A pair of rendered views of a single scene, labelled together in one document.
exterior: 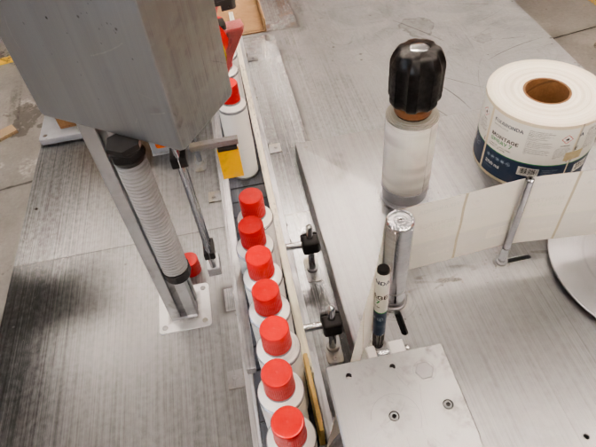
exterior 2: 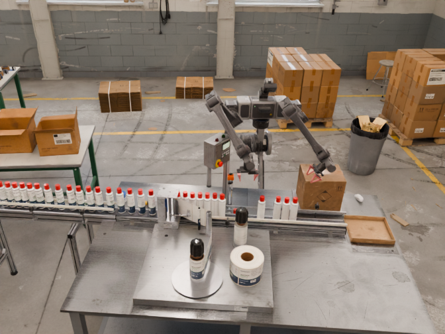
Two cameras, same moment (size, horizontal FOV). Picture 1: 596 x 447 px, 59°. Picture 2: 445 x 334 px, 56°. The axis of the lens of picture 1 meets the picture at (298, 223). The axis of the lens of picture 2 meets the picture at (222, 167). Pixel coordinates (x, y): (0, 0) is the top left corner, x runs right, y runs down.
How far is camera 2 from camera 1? 2.73 m
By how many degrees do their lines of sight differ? 72
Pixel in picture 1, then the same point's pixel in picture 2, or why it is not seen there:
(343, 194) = not seen: hidden behind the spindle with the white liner
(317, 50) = (332, 252)
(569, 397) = (175, 250)
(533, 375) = (181, 247)
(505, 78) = (256, 251)
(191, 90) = (206, 161)
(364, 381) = (175, 191)
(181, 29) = (208, 154)
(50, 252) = (249, 193)
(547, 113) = (237, 252)
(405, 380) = (173, 193)
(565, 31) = not seen: outside the picture
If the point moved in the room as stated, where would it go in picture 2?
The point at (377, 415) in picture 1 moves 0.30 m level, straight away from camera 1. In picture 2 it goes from (170, 190) to (210, 203)
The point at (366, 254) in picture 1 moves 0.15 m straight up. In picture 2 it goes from (222, 233) to (223, 216)
